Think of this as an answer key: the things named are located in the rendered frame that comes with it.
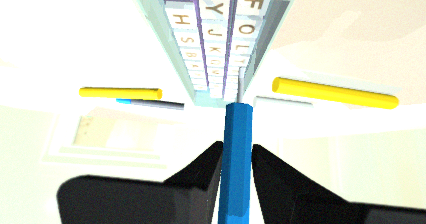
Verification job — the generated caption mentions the keyboard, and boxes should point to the keyboard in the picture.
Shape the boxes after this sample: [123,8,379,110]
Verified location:
[135,0,296,109]

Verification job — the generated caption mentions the black marker with blue cap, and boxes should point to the black marker with blue cap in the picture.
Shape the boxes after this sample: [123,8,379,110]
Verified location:
[116,98,185,111]

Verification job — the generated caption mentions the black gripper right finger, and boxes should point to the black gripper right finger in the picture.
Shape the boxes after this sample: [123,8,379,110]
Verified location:
[251,144,426,224]

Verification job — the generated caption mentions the white cylinder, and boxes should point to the white cylinder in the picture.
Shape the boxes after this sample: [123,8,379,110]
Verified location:
[253,96,314,115]

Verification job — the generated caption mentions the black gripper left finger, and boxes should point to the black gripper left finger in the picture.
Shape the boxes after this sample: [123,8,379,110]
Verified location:
[56,140,223,224]

